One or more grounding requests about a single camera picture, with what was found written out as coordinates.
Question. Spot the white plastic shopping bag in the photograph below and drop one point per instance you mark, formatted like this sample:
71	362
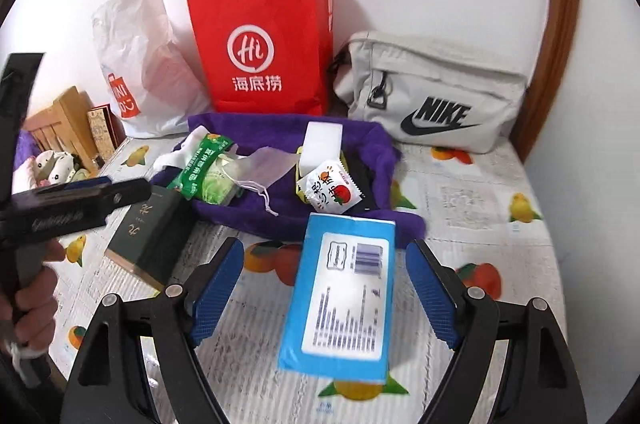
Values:
140	53

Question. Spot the white sponge block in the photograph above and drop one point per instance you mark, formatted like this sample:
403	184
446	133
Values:
322	143

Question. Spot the red paper bag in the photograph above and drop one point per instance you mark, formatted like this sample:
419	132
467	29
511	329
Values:
260	18

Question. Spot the dark green box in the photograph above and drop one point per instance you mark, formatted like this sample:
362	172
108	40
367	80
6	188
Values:
150	234

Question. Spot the blue tissue pack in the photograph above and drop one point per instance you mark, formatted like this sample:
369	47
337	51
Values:
340	304

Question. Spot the grey waist bag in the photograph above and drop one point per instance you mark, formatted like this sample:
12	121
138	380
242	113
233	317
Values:
450	78

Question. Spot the green sachet packet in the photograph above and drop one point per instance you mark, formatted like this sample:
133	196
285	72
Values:
192	168

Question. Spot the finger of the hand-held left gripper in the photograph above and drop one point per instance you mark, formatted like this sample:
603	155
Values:
75	189
125	196

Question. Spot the purple towel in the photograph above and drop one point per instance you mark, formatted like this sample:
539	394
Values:
280	224

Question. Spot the person's left hand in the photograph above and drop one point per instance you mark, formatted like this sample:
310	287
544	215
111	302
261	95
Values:
35	314

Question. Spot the wooden headboard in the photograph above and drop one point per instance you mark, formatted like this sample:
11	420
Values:
65	113

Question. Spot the brown wooden door frame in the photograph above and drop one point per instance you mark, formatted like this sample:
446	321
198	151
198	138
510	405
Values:
555	28

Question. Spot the light green wipes pack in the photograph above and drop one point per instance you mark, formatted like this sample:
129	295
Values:
217	184

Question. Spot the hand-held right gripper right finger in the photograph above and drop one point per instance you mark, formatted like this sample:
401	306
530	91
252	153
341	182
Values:
430	294

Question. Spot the fruit-printed tablecloth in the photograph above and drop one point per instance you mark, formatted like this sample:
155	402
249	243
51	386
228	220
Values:
475	214

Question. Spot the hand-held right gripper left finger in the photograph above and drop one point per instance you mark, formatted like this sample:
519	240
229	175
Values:
217	289

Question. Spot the white red snack sachet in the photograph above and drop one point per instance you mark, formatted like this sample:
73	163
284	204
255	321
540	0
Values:
330	191

